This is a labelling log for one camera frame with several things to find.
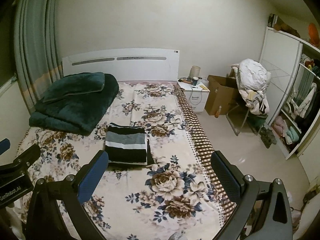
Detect grey green curtain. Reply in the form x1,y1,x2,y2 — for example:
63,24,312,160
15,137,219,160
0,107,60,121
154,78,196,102
14,0,64,115

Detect black white striped garment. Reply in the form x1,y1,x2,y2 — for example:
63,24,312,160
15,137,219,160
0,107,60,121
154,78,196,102
245,89,270,117

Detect white puffer jacket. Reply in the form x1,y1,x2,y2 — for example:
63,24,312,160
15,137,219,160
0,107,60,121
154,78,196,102
230,58,272,93

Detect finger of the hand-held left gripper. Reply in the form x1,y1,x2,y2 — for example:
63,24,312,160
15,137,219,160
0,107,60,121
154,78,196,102
0,138,11,156
0,144,41,175

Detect pink folded clothes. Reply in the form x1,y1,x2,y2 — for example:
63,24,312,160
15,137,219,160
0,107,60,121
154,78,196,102
274,119,288,136

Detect floral bed sheet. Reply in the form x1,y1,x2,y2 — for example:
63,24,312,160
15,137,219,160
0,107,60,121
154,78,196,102
11,81,238,240

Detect beige table lamp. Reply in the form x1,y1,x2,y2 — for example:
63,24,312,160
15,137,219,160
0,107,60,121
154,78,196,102
189,66,201,79

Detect dark green blanket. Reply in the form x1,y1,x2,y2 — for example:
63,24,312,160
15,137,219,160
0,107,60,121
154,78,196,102
29,72,120,137

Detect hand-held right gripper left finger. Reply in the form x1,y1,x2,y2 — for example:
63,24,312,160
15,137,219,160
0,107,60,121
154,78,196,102
25,150,109,240

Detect white wardrobe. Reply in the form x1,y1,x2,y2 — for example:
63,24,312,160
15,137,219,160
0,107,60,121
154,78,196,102
257,26,320,160

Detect white nightstand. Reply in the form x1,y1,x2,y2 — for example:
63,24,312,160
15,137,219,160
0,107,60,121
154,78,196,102
177,78,210,113

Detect metal chair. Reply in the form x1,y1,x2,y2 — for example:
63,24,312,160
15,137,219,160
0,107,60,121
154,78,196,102
225,90,269,137

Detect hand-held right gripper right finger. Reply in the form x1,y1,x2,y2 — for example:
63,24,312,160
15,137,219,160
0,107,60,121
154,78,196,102
210,150,293,240

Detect brown cardboard box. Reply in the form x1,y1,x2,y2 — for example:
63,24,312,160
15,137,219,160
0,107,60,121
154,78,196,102
204,69,245,117

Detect orange bag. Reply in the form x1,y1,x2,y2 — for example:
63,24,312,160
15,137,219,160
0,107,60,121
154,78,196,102
308,23,320,47

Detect black white striped sweater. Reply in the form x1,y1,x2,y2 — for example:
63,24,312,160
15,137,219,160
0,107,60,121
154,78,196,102
104,122,156,167

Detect brown plush toy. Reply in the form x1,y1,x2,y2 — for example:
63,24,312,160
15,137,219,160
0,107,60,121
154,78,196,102
274,23,300,37

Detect pair of dark slippers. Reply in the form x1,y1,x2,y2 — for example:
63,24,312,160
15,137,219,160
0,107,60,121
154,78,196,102
260,127,278,148

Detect mint folded clothes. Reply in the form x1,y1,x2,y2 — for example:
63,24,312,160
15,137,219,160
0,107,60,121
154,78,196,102
284,126,301,145

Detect white bed headboard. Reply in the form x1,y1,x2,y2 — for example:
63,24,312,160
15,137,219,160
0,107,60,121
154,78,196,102
62,47,180,83

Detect white hanging garment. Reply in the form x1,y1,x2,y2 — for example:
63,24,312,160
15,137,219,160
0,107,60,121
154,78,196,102
297,82,317,118

